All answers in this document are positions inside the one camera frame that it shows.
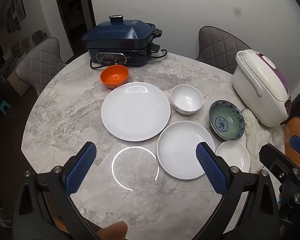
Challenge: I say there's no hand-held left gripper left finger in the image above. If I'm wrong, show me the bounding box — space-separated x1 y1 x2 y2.
13 141 100 240

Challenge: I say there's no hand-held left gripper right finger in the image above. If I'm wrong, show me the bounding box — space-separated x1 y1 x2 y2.
195 141 282 240

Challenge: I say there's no small white plate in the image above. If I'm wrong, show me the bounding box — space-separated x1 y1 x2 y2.
215 141 250 173

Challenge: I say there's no medium white plate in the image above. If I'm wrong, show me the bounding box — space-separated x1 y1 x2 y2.
157 121 216 180

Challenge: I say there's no blue floral green bowl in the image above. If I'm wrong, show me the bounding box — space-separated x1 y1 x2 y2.
209 100 245 141

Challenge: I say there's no large white plate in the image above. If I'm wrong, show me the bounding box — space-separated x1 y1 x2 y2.
101 82 171 142

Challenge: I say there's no person's left hand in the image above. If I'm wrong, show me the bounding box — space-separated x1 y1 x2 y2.
96 222 128 240

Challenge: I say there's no orange chair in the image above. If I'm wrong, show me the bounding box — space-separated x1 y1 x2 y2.
281 116 300 155

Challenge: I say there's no clear drinking glass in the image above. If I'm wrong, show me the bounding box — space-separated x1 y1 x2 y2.
272 124 290 145

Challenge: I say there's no white dish cloth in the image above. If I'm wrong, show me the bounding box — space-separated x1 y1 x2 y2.
240 108 274 155

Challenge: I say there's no white purple rice cooker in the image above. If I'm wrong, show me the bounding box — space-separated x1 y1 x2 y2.
232 50 292 127

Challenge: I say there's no white bowl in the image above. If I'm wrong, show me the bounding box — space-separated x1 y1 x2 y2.
170 84 203 115

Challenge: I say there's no orange bowl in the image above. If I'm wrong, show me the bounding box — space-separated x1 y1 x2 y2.
100 65 129 90

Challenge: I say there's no blue stool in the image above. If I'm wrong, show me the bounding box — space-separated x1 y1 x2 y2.
0 100 12 115

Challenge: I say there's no cardboard box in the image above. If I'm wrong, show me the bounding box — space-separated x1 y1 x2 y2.
6 65 30 97

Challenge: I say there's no grey quilted chair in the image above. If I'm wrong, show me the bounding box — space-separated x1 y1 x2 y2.
195 26 253 75
15 37 68 97

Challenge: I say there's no dark blue electric cooker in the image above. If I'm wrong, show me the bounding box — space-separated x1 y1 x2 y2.
81 15 163 68

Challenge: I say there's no black power cord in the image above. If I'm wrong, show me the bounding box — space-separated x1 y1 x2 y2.
90 50 168 69

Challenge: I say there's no framed wall picture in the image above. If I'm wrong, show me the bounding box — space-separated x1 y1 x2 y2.
14 0 24 22

